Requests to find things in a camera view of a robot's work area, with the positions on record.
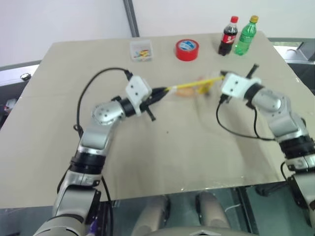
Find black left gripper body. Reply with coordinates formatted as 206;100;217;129
140;88;158;122

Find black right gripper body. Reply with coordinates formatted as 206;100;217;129
247;64;260;80

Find toy burger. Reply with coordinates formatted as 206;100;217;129
175;88;195;97

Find clear yellow-zip plastic bag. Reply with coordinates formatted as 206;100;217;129
168;70;226;99

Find cola bottle red cap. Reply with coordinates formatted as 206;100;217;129
218;16;239;57

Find green bottle yellow cap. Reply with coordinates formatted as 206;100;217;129
234;15;259;56

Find colourful small pieces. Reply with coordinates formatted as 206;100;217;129
134;49;151;60

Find red tape roll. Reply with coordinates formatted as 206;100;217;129
175;38;200;61

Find dark background furniture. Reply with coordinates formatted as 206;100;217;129
267;36;315;95

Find clear plastic box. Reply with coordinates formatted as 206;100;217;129
129;39;155;63

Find grey ribbed pole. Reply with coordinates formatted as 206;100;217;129
123;0;140;37

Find dark side shelf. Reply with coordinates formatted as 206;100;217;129
0;60;41;131

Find grey curved panel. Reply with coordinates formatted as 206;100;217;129
147;226;250;236

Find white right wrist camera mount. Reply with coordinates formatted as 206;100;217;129
220;72;262;100

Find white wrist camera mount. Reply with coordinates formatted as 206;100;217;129
220;72;262;100
125;75;153;116

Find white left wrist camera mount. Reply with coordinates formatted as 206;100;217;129
125;75;153;116

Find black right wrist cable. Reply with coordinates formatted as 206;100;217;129
216;94;277;142

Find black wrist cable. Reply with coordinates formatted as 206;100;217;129
73;67;134;138
216;94;277;142

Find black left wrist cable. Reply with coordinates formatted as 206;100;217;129
73;67;134;138

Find black table frame bar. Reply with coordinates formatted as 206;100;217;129
235;186;258;236

